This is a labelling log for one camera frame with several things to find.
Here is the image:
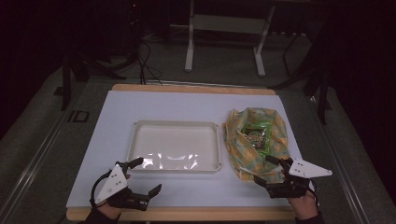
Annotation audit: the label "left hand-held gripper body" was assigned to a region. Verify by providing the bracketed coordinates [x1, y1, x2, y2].
[93, 161, 151, 212]

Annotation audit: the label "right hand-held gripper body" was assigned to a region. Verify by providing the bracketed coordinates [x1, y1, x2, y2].
[266, 157, 333, 200]

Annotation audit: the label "green snack packet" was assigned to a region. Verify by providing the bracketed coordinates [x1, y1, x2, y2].
[240, 120, 273, 159]

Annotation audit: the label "yellow patterned cloth bag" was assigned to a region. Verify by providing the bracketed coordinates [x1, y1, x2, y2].
[221, 106, 291, 184]

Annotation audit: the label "white plastic tray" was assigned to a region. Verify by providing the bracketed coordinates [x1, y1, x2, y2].
[126, 119, 223, 174]

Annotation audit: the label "person's left hand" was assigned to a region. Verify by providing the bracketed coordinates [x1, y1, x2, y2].
[100, 201, 126, 220]

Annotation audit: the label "person's right hand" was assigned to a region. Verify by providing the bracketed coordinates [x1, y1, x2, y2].
[287, 189, 319, 220]

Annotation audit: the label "white table mat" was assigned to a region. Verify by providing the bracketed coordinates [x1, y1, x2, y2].
[65, 90, 313, 209]

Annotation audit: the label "black stand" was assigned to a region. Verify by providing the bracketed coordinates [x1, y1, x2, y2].
[269, 31, 333, 126]
[60, 50, 127, 112]

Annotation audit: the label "white metal stand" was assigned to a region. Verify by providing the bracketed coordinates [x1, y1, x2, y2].
[184, 0, 277, 78]

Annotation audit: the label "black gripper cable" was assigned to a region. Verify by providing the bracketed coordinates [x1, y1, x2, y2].
[89, 169, 113, 209]
[310, 179, 320, 210]

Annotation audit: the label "black floor cables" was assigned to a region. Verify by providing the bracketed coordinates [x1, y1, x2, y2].
[135, 39, 163, 86]

